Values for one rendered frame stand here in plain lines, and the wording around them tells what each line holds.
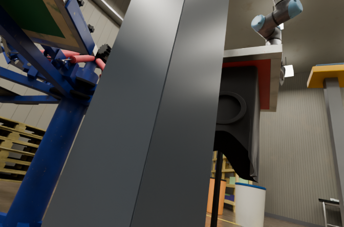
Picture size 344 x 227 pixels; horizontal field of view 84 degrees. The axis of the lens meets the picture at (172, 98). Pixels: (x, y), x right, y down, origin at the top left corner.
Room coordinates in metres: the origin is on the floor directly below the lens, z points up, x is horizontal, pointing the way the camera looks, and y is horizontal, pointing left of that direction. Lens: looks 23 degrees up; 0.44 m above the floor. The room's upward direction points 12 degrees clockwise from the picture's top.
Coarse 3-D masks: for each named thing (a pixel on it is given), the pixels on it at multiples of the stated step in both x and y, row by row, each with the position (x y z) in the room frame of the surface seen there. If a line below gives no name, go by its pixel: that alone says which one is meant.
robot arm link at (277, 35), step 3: (276, 27) 0.75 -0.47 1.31; (279, 27) 0.76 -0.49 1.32; (276, 30) 0.74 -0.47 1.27; (279, 30) 0.76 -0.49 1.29; (273, 33) 0.75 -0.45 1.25; (276, 33) 0.75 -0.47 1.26; (279, 33) 0.76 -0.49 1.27; (270, 36) 0.76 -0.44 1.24; (273, 36) 0.76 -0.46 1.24; (276, 36) 0.75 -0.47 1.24; (279, 36) 0.76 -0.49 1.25; (267, 39) 0.79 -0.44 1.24; (270, 39) 0.77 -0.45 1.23; (279, 39) 0.76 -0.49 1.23
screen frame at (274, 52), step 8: (248, 48) 0.60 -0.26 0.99; (256, 48) 0.59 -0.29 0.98; (264, 48) 0.57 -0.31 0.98; (272, 48) 0.56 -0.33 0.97; (280, 48) 0.55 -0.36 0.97; (224, 56) 0.65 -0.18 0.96; (232, 56) 0.63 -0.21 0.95; (240, 56) 0.62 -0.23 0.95; (248, 56) 0.61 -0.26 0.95; (256, 56) 0.60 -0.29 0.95; (264, 56) 0.59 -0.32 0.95; (272, 56) 0.58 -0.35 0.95; (280, 56) 0.57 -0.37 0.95; (272, 64) 0.63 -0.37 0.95; (280, 64) 0.62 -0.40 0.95; (272, 72) 0.68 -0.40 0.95; (272, 80) 0.74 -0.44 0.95; (272, 88) 0.81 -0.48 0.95; (272, 96) 0.88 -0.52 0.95; (272, 104) 0.97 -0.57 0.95
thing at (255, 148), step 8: (256, 72) 0.66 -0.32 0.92; (256, 80) 0.66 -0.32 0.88; (256, 88) 0.68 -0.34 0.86; (256, 96) 0.70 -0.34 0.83; (256, 104) 0.71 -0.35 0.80; (256, 112) 0.73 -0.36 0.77; (256, 120) 0.75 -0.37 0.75; (256, 128) 0.77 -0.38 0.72; (256, 136) 0.83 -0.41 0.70; (256, 144) 0.85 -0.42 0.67; (248, 152) 0.68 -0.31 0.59; (256, 152) 0.88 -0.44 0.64; (256, 160) 1.00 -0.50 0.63; (256, 168) 1.00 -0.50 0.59; (256, 176) 1.00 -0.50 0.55
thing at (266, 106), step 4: (260, 92) 0.86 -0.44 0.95; (264, 92) 0.85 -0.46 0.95; (268, 92) 0.85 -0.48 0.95; (260, 96) 0.91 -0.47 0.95; (264, 96) 0.90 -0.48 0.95; (268, 96) 0.89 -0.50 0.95; (260, 100) 0.95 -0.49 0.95; (264, 100) 0.94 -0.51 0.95; (268, 100) 0.93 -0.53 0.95; (260, 104) 1.00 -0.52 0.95; (264, 104) 0.99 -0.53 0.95; (268, 104) 0.98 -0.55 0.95; (264, 108) 1.04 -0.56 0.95; (268, 108) 1.03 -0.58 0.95
